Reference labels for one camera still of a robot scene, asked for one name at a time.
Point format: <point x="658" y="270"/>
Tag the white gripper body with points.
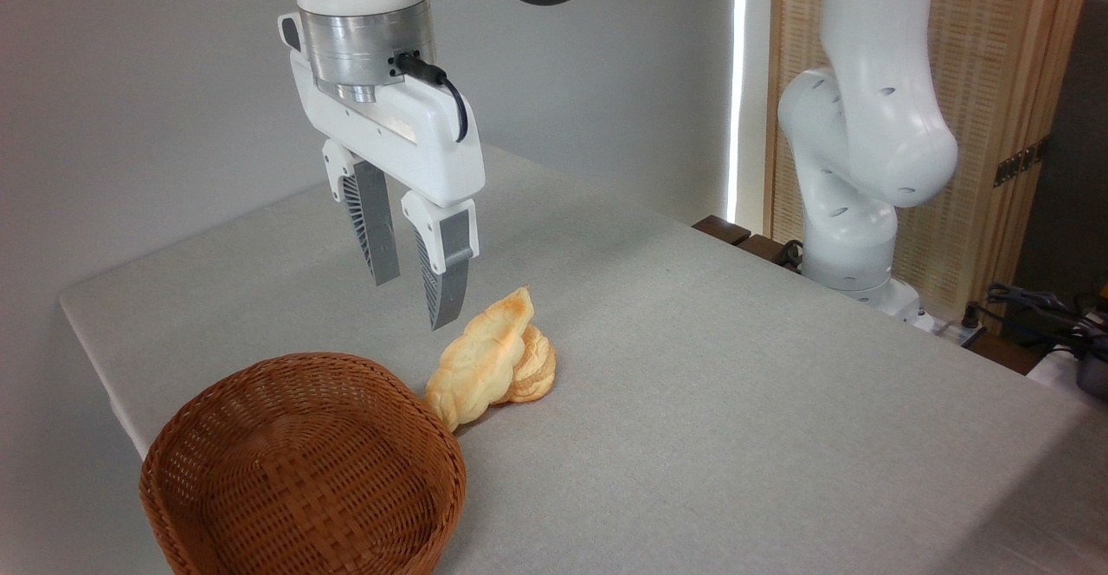
<point x="389" y="138"/>

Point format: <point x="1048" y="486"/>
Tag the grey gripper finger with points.
<point x="372" y="220"/>
<point x="446" y="272"/>

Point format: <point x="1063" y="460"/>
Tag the long braided bread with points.
<point x="476" y="358"/>

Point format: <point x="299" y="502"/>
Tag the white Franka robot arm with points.
<point x="866" y="125"/>

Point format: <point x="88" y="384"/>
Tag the round bread bun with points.
<point x="538" y="376"/>

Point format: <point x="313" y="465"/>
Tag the brown wicker basket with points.
<point x="303" y="471"/>

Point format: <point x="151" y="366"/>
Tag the dark brown wooden block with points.
<point x="762" y="248"/>
<point x="1004" y="354"/>
<point x="721" y="229"/>

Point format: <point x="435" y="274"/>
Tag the grey tablecloth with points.
<point x="736" y="384"/>

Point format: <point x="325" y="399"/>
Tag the white power strip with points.
<point x="956" y="332"/>

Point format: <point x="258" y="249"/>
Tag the bamboo and wood screen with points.
<point x="978" y="55"/>

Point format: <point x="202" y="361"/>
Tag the black metal hinge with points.
<point x="1020" y="162"/>

